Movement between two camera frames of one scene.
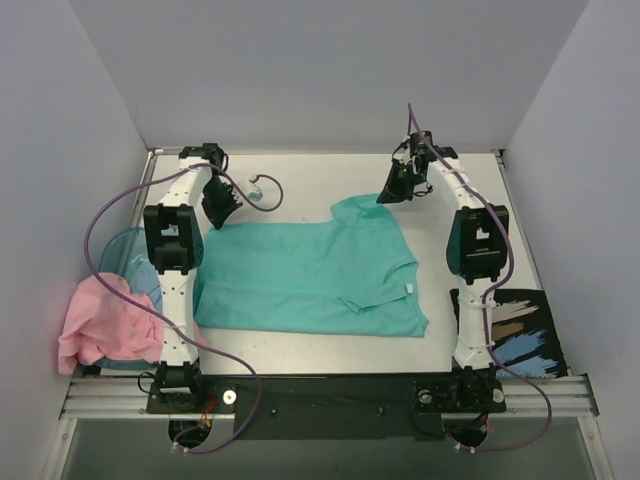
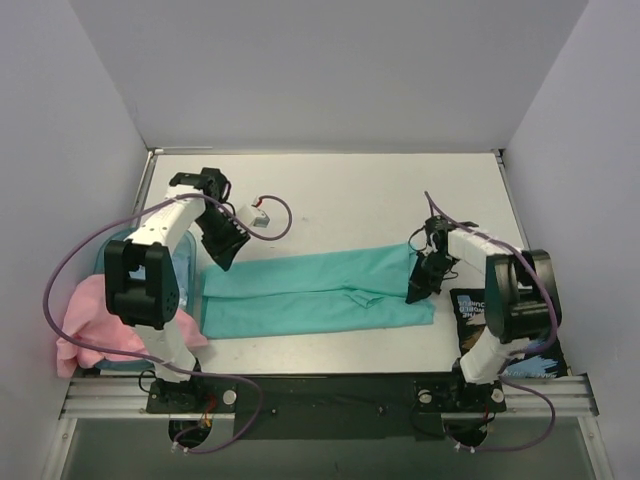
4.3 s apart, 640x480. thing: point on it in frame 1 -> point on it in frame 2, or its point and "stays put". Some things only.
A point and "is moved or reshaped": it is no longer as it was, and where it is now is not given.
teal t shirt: x=351 y=275 is moved or reshaped
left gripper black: x=220 y=201 -> x=228 y=240
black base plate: x=329 y=406 stays put
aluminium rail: x=524 y=396 stays put
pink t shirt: x=101 y=324 stays put
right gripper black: x=397 y=176 -> x=427 y=273
